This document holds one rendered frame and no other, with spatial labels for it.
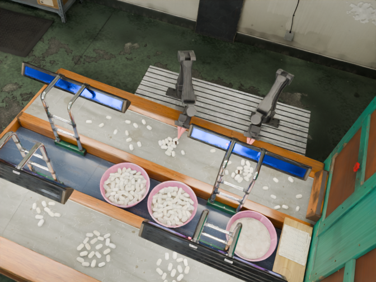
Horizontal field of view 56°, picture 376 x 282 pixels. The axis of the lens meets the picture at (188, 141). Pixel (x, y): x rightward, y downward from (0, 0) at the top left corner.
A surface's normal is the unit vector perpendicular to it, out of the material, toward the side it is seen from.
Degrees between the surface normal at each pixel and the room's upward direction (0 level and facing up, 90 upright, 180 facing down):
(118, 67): 0
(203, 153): 0
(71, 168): 0
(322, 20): 90
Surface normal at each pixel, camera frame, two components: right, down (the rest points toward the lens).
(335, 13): -0.29, 0.77
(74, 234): 0.09, -0.57
